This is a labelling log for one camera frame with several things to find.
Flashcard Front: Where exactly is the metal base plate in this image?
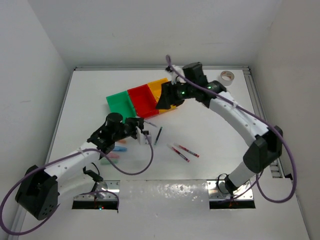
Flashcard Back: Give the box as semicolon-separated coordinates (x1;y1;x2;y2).
73;180;120;201
207;180;254;201

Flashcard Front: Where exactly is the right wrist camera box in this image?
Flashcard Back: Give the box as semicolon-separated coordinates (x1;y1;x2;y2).
165;65;185;85

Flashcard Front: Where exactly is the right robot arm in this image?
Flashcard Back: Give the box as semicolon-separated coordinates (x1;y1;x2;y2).
156;62;283;196

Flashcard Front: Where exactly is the large white tape roll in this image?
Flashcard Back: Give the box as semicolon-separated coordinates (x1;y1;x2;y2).
218;70;235;87

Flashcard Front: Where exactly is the red plastic bin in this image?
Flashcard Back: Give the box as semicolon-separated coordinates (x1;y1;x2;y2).
127;84;159;118

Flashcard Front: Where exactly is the pink eraser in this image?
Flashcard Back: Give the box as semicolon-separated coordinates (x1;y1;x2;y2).
107;152;120;159

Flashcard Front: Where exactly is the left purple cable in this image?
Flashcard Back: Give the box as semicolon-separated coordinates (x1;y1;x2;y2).
0;136;154;236

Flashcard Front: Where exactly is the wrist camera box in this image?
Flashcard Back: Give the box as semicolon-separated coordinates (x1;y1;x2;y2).
165;65;185;85
136;126;152;145

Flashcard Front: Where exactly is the blue eraser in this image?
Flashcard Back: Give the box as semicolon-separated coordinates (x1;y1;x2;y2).
112;146;128;152

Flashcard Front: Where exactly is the red pen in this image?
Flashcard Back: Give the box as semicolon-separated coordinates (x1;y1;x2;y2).
174;143;200;158
167;144;190;163

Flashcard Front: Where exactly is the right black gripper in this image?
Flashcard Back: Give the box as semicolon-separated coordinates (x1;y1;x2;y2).
156;78;196;109

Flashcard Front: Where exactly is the yellow plastic bin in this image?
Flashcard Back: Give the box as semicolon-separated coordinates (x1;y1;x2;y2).
147;78;177;115

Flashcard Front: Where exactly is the green plastic bin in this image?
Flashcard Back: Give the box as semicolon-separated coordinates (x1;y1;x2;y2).
106;90;137;119

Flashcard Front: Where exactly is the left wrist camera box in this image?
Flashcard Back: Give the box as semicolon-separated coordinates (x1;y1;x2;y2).
136;126;152;145

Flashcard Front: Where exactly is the blue pen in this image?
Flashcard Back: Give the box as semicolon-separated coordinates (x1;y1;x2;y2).
144;121;158;128

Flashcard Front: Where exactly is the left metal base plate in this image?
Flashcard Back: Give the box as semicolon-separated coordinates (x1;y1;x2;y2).
73;180;120;201

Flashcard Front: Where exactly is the orange eraser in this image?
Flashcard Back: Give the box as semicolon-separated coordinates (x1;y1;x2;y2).
118;139;127;144

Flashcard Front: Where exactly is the green eraser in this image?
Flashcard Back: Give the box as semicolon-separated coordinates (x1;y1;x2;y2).
100;158;118;166

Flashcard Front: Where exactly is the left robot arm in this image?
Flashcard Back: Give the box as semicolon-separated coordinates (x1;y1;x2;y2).
15;113;149;221

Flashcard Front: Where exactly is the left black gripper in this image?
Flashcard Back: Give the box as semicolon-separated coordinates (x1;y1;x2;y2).
112;116;144;141

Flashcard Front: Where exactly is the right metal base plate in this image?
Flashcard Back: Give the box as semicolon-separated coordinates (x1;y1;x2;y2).
207;180;254;201

